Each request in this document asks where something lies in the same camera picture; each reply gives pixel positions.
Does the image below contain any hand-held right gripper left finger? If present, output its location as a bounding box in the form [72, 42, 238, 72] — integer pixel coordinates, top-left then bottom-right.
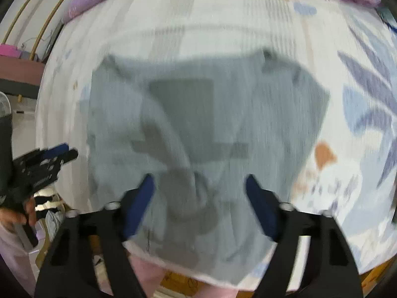
[34, 174, 156, 298]

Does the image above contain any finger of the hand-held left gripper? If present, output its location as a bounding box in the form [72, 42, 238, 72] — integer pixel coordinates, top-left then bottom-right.
[14, 144, 70, 170]
[31, 149, 79, 190]

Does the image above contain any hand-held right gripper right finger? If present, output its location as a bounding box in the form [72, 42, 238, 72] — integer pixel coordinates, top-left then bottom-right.
[245, 174, 363, 298]

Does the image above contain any grey zip hoodie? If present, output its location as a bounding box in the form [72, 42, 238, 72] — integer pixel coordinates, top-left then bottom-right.
[87, 48, 331, 288]

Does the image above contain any person's left hand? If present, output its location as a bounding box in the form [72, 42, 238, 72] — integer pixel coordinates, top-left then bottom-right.
[0, 197, 37, 233]

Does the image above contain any pink box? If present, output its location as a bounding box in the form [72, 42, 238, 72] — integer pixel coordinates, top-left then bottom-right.
[0, 44, 21, 59]

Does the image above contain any leaf print bed sheet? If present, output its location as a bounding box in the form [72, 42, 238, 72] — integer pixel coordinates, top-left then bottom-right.
[35, 0, 397, 289]

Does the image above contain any light blue pillow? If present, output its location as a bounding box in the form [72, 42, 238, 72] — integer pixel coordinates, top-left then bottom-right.
[377, 4, 397, 33]

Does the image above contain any brown board with black frame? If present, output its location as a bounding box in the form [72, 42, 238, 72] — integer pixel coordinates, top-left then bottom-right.
[0, 56, 45, 98]

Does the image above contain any wooden bed frame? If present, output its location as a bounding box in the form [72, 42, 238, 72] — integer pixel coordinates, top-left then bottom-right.
[361, 259, 393, 289]

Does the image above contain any wooden rail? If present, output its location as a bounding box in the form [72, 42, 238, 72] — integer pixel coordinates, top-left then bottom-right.
[31, 0, 84, 53]
[1, 0, 52, 44]

